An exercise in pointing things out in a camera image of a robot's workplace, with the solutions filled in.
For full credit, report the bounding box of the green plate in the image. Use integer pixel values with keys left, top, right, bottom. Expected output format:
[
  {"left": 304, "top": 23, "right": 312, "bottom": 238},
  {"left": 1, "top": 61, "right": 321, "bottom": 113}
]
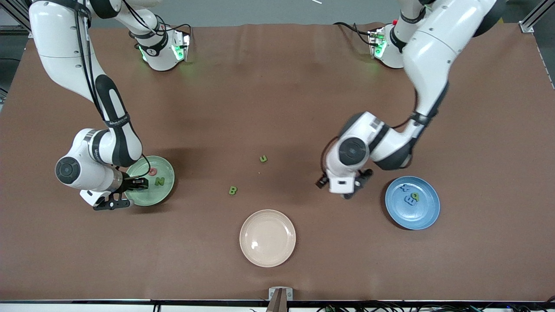
[{"left": 124, "top": 155, "right": 176, "bottom": 207}]

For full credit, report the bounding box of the blue plate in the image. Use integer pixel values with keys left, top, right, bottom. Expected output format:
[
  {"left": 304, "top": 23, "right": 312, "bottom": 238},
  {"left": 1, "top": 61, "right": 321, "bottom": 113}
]
[{"left": 385, "top": 175, "right": 441, "bottom": 231}]

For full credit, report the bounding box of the beige plate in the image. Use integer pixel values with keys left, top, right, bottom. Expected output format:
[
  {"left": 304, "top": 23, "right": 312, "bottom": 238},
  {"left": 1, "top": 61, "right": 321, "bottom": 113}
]
[{"left": 239, "top": 209, "right": 297, "bottom": 268}]

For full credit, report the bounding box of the brown table mat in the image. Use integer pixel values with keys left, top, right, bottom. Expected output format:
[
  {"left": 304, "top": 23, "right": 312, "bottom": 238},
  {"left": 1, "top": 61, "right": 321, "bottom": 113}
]
[{"left": 0, "top": 22, "right": 555, "bottom": 302}]

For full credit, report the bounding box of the black table edge strip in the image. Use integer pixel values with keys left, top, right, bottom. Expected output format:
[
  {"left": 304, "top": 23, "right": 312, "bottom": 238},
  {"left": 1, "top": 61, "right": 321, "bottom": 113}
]
[{"left": 0, "top": 298, "right": 555, "bottom": 305}]

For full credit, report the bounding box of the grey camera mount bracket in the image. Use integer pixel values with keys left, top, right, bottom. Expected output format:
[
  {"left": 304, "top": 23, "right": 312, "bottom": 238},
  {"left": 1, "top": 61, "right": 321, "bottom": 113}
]
[{"left": 268, "top": 287, "right": 294, "bottom": 312}]

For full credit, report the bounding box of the black left base cable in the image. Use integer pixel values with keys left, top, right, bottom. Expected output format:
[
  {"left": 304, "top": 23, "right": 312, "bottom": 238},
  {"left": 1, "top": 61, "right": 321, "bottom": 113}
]
[{"left": 333, "top": 22, "right": 374, "bottom": 46}]

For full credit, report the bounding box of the black base cable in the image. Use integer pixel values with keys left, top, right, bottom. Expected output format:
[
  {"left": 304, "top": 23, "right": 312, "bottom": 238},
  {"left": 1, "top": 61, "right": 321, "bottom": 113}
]
[
  {"left": 333, "top": 22, "right": 374, "bottom": 46},
  {"left": 158, "top": 21, "right": 193, "bottom": 44}
]

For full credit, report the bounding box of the black right base cable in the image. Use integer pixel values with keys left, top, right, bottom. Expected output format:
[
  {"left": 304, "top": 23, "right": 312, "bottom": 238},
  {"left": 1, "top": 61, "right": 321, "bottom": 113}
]
[{"left": 158, "top": 21, "right": 193, "bottom": 44}]

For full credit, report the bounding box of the aluminium frame profile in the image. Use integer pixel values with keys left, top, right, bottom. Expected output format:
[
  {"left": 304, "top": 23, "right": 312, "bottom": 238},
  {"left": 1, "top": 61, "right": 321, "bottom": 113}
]
[
  {"left": 0, "top": 0, "right": 33, "bottom": 36},
  {"left": 519, "top": 0, "right": 555, "bottom": 33}
]

